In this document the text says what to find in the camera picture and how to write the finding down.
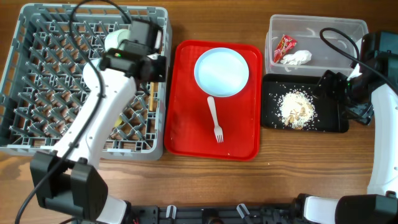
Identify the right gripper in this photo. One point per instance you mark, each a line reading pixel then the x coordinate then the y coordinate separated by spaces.
pixel 363 112

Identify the rice food scraps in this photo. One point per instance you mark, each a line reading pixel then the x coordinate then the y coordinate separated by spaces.
pixel 294 109

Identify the clear plastic wrapper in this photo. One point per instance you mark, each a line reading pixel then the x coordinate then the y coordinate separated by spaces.
pixel 299 58

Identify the red sauce packet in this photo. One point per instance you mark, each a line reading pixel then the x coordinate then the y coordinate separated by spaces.
pixel 285 45

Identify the large pale blue plate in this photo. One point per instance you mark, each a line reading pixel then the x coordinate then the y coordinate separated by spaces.
pixel 221 72

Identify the white plastic fork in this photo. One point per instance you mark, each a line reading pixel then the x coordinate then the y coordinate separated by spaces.
pixel 217 129

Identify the wooden chopstick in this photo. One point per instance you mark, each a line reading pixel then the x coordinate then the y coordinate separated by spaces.
pixel 151 96

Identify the mint green bowl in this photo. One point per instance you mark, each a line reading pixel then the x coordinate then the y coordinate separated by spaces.
pixel 113 39

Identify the yellow plastic cup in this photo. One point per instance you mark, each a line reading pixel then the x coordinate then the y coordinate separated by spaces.
pixel 118 122

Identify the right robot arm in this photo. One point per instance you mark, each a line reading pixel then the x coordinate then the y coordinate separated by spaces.
pixel 374 89

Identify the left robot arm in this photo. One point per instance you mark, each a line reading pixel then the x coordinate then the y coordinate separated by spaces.
pixel 66 180

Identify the black waste tray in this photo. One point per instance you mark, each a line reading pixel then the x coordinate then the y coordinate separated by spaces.
pixel 327 116

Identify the grey dishwasher rack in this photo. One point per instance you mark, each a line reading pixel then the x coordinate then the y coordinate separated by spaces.
pixel 42 87

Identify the clear plastic bin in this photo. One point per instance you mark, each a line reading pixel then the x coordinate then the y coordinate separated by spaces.
pixel 305 30

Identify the red plastic tray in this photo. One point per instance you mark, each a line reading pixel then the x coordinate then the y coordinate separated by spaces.
pixel 189 127

